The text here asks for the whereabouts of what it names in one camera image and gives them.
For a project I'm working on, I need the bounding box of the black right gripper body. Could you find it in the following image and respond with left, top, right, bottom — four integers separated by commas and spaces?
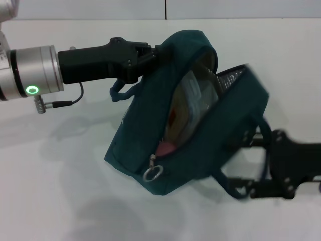
269, 129, 321, 199

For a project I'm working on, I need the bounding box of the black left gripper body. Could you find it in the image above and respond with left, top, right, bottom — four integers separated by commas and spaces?
58, 37, 140, 85

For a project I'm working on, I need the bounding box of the dark teal fabric bag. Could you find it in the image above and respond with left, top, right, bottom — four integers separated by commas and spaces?
104, 29, 273, 199

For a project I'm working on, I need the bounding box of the clear container with blue lid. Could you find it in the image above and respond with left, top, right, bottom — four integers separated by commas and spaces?
175, 72, 219, 131

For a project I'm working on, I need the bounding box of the pink toy peach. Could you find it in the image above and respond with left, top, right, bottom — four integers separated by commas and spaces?
155, 141, 178, 157

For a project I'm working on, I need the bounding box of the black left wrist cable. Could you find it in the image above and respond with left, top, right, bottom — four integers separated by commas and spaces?
34, 82, 84, 114

